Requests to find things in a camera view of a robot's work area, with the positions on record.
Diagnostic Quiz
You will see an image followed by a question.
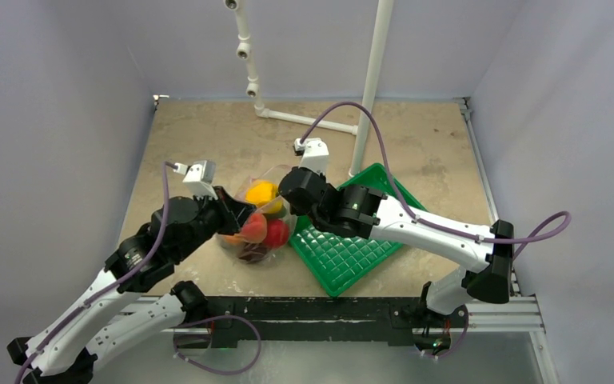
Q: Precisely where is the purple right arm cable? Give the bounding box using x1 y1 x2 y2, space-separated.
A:
298 102 573 261

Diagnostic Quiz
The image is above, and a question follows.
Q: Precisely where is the yellow toy bell pepper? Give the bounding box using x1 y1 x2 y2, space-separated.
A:
244 179 283 214

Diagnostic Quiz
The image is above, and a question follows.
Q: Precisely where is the clear zip top bag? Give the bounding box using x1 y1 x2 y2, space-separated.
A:
216 164 297 264

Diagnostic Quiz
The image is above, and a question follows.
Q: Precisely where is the dark red toy apple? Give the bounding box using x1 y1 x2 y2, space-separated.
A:
237 243 270 264

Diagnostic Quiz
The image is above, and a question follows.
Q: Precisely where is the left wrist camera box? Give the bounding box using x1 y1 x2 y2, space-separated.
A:
173 160 217 200

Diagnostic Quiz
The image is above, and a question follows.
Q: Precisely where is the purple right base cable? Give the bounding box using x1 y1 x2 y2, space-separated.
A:
418 312 476 362

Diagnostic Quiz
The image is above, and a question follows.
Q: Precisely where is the toy peach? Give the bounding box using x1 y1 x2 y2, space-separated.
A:
239 213 267 243

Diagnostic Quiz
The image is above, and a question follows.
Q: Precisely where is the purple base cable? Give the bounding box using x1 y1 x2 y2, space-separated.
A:
418 312 476 362
171 314 264 377

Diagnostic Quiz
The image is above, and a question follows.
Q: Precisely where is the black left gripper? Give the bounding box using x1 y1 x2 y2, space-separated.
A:
172 185 255 262

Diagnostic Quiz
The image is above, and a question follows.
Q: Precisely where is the green plastic tray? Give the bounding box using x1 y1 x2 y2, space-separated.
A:
289 163 426 297

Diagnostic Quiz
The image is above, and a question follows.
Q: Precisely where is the white PVC pipe frame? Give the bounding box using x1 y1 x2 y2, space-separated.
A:
224 0 396 178

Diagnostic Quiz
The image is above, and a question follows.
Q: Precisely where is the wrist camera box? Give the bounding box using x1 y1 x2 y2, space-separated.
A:
293 138 329 176
173 160 217 200

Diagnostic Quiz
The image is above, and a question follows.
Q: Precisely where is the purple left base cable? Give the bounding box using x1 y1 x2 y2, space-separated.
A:
171 314 264 377

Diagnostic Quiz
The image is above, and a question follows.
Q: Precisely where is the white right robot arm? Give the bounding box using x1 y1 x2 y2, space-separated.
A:
278 167 513 326

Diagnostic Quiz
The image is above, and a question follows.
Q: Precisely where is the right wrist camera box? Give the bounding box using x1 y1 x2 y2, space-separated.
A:
293 138 329 176

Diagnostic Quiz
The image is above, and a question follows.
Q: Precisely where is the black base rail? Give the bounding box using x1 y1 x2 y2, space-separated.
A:
179 295 469 348

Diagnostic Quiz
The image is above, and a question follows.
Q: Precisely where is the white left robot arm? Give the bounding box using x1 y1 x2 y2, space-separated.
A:
7 186 256 383

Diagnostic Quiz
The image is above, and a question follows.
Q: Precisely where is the red toy tomato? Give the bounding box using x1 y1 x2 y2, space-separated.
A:
261 219 290 249

